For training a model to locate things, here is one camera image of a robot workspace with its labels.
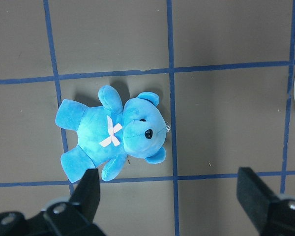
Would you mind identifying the blue plush teddy bear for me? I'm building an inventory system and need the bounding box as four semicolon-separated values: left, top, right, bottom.
55;85;169;182

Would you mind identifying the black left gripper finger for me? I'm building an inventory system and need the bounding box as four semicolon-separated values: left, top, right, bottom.
0;169;105;236

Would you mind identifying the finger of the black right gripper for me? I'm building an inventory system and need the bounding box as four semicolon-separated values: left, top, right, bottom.
236;167;295;236

